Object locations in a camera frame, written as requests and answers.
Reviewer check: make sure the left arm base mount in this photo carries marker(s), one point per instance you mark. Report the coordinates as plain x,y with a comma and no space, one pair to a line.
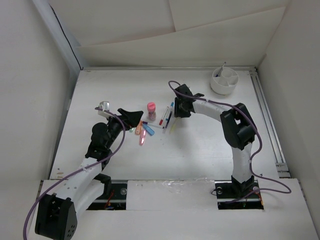
114,200

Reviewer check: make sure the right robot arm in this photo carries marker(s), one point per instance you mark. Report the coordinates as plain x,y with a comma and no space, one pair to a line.
237,126

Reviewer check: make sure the blue highlighter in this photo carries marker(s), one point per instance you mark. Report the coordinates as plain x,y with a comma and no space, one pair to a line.
149,130

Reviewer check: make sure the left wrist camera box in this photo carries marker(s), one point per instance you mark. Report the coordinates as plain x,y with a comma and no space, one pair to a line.
103,107

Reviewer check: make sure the pink highlighter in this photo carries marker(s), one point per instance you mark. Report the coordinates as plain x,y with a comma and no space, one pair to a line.
142,137

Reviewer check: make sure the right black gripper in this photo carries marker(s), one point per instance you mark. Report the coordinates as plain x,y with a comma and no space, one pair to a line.
178,112

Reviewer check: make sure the orange highlighter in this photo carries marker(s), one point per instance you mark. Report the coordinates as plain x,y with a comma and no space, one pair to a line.
138,128

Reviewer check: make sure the purple cap white marker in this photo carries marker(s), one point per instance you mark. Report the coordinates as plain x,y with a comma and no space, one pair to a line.
153,125

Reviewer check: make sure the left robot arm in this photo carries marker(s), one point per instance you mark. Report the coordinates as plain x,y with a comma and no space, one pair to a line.
58,213

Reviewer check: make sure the red cap white marker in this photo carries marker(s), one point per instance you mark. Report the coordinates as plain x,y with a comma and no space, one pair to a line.
163,115

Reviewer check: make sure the pink cap small bottle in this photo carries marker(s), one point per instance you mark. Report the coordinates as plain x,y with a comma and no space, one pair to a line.
151,109

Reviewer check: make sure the dark blue pen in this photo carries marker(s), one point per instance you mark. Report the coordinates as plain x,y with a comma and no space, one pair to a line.
167,121

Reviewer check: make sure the white divided pen holder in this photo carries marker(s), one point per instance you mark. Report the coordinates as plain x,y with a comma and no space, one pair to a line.
226,83

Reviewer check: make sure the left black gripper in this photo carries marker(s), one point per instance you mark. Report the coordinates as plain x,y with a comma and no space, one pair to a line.
132,119

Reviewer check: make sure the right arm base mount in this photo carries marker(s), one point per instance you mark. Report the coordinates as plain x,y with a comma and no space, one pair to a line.
228,199

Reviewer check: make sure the yellow pen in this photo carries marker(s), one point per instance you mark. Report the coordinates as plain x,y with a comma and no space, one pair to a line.
173,126

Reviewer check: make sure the blue cap white marker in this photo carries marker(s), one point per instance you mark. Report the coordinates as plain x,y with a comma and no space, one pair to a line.
169,111

